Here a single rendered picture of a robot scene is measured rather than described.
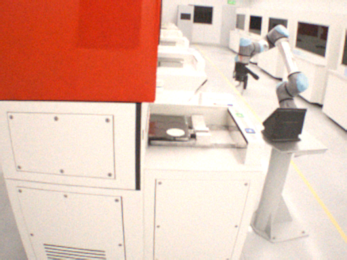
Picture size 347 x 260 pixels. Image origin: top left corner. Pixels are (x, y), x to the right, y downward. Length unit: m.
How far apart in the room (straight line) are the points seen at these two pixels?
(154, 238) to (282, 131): 1.06
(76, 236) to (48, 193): 0.29
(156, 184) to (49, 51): 0.86
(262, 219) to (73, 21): 1.94
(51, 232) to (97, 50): 0.98
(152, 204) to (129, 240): 0.25
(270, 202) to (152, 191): 1.03
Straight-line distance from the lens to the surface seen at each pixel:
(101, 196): 1.42
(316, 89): 6.40
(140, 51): 1.15
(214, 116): 2.10
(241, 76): 1.87
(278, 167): 2.17
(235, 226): 1.83
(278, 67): 8.34
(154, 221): 1.74
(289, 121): 2.04
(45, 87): 1.27
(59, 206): 1.52
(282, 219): 2.62
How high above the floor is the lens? 1.59
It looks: 23 degrees down
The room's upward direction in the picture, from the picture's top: 4 degrees clockwise
